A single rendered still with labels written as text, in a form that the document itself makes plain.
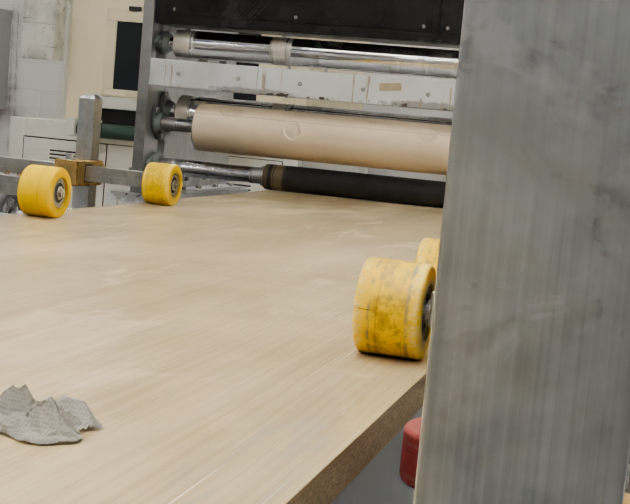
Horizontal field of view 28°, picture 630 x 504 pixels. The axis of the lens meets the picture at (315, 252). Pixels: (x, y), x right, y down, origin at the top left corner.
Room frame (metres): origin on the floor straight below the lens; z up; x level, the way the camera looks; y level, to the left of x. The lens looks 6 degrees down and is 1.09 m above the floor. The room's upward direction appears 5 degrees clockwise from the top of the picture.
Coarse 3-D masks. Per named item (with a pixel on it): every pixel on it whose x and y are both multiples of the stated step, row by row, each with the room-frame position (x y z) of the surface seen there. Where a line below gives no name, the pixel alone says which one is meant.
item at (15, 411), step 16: (0, 400) 0.71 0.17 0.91; (16, 400) 0.71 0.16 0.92; (32, 400) 0.70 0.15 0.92; (48, 400) 0.69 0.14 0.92; (64, 400) 0.72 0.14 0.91; (80, 400) 0.72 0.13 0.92; (0, 416) 0.69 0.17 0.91; (16, 416) 0.68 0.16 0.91; (32, 416) 0.68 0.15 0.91; (48, 416) 0.68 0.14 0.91; (64, 416) 0.71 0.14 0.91; (80, 416) 0.71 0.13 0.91; (16, 432) 0.68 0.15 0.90; (32, 432) 0.68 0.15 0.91; (48, 432) 0.68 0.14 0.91; (64, 432) 0.68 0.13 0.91
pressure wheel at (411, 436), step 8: (408, 424) 0.77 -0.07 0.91; (416, 424) 0.77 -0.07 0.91; (408, 432) 0.75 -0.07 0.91; (416, 432) 0.75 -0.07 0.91; (408, 440) 0.75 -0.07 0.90; (416, 440) 0.74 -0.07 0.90; (408, 448) 0.75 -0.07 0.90; (416, 448) 0.74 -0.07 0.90; (408, 456) 0.75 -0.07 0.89; (416, 456) 0.74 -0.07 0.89; (400, 464) 0.77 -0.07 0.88; (408, 464) 0.75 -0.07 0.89; (416, 464) 0.74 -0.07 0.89; (400, 472) 0.76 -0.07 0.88; (408, 472) 0.75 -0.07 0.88; (408, 480) 0.75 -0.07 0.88
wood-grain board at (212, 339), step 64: (256, 192) 3.08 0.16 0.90; (0, 256) 1.44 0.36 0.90; (64, 256) 1.49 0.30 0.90; (128, 256) 1.55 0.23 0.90; (192, 256) 1.61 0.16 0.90; (256, 256) 1.68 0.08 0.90; (320, 256) 1.75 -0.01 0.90; (384, 256) 1.83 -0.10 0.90; (0, 320) 1.03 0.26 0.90; (64, 320) 1.06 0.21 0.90; (128, 320) 1.09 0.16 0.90; (192, 320) 1.12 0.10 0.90; (256, 320) 1.15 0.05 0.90; (320, 320) 1.18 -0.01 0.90; (0, 384) 0.80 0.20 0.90; (64, 384) 0.82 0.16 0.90; (128, 384) 0.84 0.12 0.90; (192, 384) 0.85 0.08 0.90; (256, 384) 0.87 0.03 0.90; (320, 384) 0.89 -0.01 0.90; (384, 384) 0.91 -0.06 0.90; (0, 448) 0.65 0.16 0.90; (64, 448) 0.66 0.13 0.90; (128, 448) 0.68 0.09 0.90; (192, 448) 0.69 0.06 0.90; (256, 448) 0.70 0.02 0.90; (320, 448) 0.71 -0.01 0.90
